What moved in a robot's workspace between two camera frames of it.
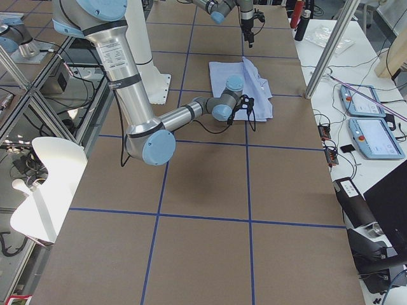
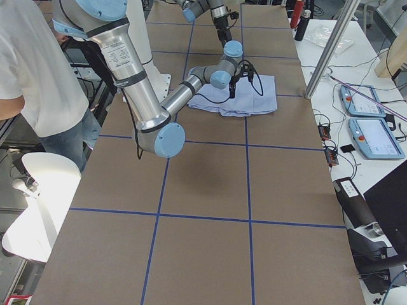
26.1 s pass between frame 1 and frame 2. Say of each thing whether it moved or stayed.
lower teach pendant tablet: stayed
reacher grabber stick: stayed
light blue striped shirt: moved
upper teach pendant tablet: stayed
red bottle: stayed
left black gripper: moved
